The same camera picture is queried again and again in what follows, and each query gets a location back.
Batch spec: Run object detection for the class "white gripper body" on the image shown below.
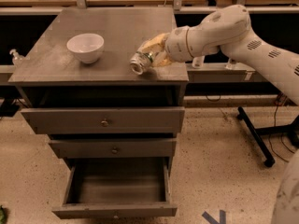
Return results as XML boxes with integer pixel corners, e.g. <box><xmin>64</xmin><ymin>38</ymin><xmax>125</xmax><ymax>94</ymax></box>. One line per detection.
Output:
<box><xmin>165</xmin><ymin>26</ymin><xmax>189</xmax><ymax>62</ymax></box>

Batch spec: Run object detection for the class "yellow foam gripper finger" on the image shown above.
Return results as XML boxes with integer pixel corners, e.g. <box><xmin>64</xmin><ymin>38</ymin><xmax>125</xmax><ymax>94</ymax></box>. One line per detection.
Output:
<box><xmin>141</xmin><ymin>33</ymin><xmax>169</xmax><ymax>53</ymax></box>
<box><xmin>152</xmin><ymin>51</ymin><xmax>172</xmax><ymax>67</ymax></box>

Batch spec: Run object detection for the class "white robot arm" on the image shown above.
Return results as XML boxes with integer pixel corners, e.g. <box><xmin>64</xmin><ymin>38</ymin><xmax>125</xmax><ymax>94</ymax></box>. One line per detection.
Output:
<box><xmin>141</xmin><ymin>5</ymin><xmax>299</xmax><ymax>224</ymax></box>

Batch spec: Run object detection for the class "grey wooden drawer cabinet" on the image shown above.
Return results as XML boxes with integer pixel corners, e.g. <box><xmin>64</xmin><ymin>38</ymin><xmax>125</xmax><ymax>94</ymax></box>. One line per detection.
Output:
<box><xmin>8</xmin><ymin>7</ymin><xmax>190</xmax><ymax>173</ymax></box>

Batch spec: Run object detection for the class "grey top drawer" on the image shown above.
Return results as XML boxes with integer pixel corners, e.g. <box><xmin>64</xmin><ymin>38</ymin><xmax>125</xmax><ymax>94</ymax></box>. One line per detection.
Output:
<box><xmin>21</xmin><ymin>107</ymin><xmax>185</xmax><ymax>134</ymax></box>

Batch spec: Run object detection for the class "grey middle drawer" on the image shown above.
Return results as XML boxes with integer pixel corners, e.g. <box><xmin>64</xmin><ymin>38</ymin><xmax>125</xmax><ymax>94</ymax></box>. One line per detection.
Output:
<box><xmin>49</xmin><ymin>138</ymin><xmax>177</xmax><ymax>159</ymax></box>

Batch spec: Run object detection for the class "grey open bottom drawer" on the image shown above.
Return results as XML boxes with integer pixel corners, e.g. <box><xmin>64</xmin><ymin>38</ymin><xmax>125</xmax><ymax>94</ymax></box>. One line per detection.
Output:
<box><xmin>52</xmin><ymin>157</ymin><xmax>177</xmax><ymax>219</ymax></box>

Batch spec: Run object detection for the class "white lotion pump bottle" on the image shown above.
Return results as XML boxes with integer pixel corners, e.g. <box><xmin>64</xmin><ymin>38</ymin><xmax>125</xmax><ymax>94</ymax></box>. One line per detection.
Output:
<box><xmin>192</xmin><ymin>56</ymin><xmax>205</xmax><ymax>69</ymax></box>

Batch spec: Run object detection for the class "clear plastic water bottle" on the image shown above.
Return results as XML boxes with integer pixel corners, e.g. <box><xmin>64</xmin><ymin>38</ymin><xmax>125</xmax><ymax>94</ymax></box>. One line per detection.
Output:
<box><xmin>225</xmin><ymin>59</ymin><xmax>236</xmax><ymax>70</ymax></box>

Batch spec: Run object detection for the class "white ceramic bowl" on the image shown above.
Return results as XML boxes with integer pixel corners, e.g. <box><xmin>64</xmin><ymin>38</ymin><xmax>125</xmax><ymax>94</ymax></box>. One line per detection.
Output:
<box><xmin>66</xmin><ymin>34</ymin><xmax>105</xmax><ymax>63</ymax></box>

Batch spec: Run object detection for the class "orange power tool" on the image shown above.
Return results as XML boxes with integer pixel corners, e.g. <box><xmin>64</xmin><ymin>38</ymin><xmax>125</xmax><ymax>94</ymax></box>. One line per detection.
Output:
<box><xmin>274</xmin><ymin>92</ymin><xmax>290</xmax><ymax>106</ymax></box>

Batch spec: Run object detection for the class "black stand base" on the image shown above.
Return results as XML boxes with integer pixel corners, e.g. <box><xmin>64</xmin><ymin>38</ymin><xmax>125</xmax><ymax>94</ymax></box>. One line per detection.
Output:
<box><xmin>237</xmin><ymin>107</ymin><xmax>299</xmax><ymax>167</ymax></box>

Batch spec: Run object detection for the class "grey metal shelf rail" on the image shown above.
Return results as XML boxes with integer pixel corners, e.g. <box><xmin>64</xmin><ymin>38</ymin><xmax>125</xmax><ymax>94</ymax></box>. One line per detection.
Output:
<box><xmin>186</xmin><ymin>63</ymin><xmax>266</xmax><ymax>83</ymax></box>

